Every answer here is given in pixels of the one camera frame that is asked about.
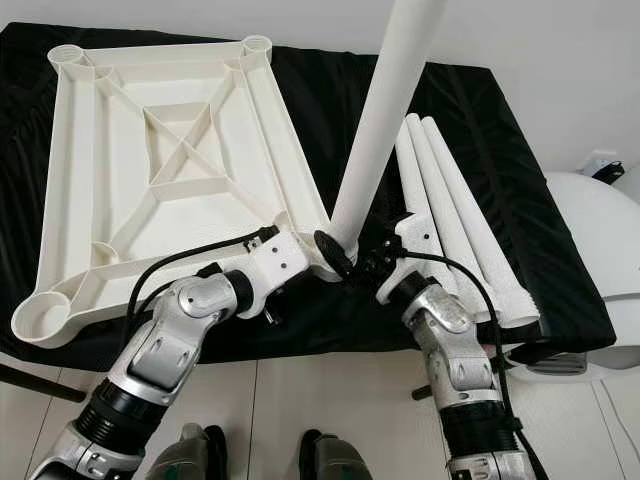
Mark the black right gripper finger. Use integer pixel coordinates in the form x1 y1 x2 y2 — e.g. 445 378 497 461
313 230 357 276

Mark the white plastic table leg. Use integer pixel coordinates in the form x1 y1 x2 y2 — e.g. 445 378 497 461
393 125 461 301
405 113 496 323
422 116 543 329
325 0 449 251

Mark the black table cloth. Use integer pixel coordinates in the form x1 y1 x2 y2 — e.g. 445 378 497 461
0 22 619 376

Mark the grey right robot foot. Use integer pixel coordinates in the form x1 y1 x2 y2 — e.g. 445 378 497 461
300 430 376 480

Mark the grey robot foot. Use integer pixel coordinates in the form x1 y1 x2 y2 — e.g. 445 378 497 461
300 430 376 480
150 423 229 480

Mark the grey left robot foot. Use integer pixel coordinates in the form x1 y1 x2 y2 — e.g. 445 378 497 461
150 423 229 480

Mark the black power plug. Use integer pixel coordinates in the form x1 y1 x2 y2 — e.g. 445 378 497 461
592 160 626 183

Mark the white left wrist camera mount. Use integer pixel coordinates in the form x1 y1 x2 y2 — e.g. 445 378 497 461
248 232 311 301

